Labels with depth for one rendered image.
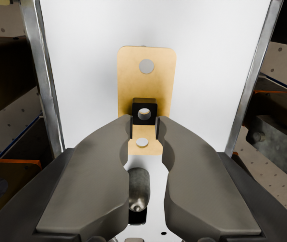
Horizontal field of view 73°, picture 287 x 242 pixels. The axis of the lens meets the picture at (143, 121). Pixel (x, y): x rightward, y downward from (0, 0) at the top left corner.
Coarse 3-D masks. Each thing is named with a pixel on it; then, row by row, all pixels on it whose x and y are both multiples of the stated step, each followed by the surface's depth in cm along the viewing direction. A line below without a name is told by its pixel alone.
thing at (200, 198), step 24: (168, 120) 12; (168, 144) 10; (192, 144) 10; (168, 168) 10; (192, 168) 8; (216, 168) 8; (168, 192) 7; (192, 192) 7; (216, 192) 7; (168, 216) 7; (192, 216) 6; (216, 216) 6; (240, 216) 6; (192, 240) 7; (216, 240) 6
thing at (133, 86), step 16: (128, 48) 12; (144, 48) 12; (160, 48) 12; (128, 64) 12; (160, 64) 12; (128, 80) 13; (144, 80) 13; (160, 80) 13; (128, 96) 14; (144, 96) 14; (160, 96) 14; (128, 112) 14; (160, 112) 14; (144, 128) 15; (128, 144) 15; (160, 144) 16
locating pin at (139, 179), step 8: (136, 168) 25; (136, 176) 23; (144, 176) 24; (136, 184) 22; (144, 184) 23; (136, 192) 21; (144, 192) 22; (136, 200) 21; (144, 200) 21; (136, 208) 21; (144, 208) 22
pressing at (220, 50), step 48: (48, 0) 16; (96, 0) 16; (144, 0) 16; (192, 0) 16; (240, 0) 16; (48, 48) 18; (96, 48) 18; (192, 48) 18; (240, 48) 18; (48, 96) 20; (96, 96) 20; (192, 96) 20; (240, 96) 20; (144, 144) 23; (144, 240) 32
